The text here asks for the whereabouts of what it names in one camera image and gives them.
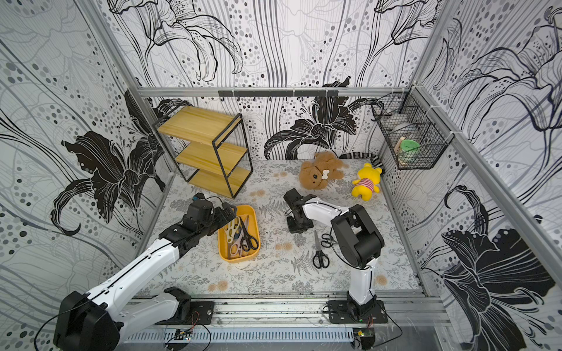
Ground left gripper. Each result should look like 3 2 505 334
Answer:
197 202 239 238

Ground beige kitchen scissors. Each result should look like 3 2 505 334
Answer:
225 217 241 244

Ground yellow storage tray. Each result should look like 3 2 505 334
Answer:
218 205 261 263

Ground pink handled scissors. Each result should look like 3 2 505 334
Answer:
228 240 244 259

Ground large black scissors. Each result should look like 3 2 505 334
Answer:
241 217 259 252

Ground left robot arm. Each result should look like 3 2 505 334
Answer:
54 193 237 350

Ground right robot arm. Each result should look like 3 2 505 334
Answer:
283 189 385 309

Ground small black scissors right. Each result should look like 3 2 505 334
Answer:
321 233 337 248

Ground black scissors right lower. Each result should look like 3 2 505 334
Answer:
313 231 330 269

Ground right circuit box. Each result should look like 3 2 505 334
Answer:
353 328 376 350

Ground brown teddy bear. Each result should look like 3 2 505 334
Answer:
299 152 344 190

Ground wooden three-tier shelf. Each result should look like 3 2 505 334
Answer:
154 106 253 199

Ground yellow plush bear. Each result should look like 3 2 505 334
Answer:
351 163 383 201

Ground left circuit board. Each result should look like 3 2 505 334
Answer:
174 329 193 343

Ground green lidded jar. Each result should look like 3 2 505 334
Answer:
397 139 421 165

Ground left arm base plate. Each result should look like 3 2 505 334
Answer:
165 301 215 326

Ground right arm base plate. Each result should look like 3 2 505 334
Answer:
327 299 389 324

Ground black wall hook bar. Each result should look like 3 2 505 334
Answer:
218 89 340 98

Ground aluminium front rail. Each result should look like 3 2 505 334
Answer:
193 294 452 328

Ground black wire basket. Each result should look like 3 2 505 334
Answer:
371 92 447 170

